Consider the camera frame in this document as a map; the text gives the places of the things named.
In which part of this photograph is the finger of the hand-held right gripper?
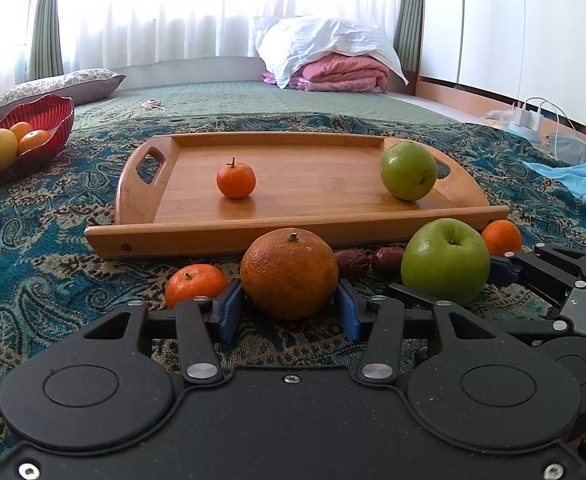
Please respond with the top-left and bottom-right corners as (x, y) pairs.
(387, 282), (578, 336)
(488, 244), (586, 292)

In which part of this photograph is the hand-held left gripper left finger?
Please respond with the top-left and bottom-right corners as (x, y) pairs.
(80, 280), (246, 387)

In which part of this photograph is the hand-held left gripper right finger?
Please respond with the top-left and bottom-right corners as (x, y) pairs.
(335, 280), (506, 387)

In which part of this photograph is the red date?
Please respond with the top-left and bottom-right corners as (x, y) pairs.
(370, 246), (406, 276)
(334, 249), (371, 280)

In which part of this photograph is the green apple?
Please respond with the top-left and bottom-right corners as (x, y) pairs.
(400, 218), (491, 306)
(379, 141), (439, 203)

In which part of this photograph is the large orange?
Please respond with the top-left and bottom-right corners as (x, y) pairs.
(240, 228), (340, 321)

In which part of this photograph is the wooden tray with handles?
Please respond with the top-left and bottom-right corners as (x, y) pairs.
(84, 131), (511, 261)

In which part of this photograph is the light blue cloth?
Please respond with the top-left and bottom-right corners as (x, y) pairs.
(520, 155), (586, 213)

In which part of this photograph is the small mandarin with stem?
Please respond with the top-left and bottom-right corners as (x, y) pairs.
(216, 156), (257, 200)

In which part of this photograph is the grey pouch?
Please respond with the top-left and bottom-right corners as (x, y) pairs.
(543, 132), (586, 166)

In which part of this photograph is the white charger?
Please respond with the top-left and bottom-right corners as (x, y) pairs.
(510, 102), (544, 133)

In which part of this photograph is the teal paisley blanket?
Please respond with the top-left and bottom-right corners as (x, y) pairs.
(0, 111), (586, 466)

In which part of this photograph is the green quilted bedspread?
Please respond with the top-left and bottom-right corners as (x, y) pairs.
(68, 80), (461, 128)

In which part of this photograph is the folded pink blanket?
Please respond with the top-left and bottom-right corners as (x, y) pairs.
(260, 54), (390, 94)

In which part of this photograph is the white wardrobe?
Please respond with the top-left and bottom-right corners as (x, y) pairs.
(418, 0), (586, 141)

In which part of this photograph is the red glass bowl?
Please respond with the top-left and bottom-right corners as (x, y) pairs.
(0, 94), (75, 184)

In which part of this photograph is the white pillow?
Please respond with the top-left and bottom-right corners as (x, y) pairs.
(252, 15), (410, 90)

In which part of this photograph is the green curtain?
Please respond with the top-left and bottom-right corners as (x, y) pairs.
(24, 0), (65, 83)
(393, 0), (426, 73)

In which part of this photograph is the floral pillow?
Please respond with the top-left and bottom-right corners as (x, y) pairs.
(0, 68), (127, 121)

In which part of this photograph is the white sheer curtain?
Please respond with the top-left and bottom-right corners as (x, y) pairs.
(0, 0), (409, 106)

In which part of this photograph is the white charger cable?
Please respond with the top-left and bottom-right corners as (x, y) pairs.
(523, 96), (580, 135)

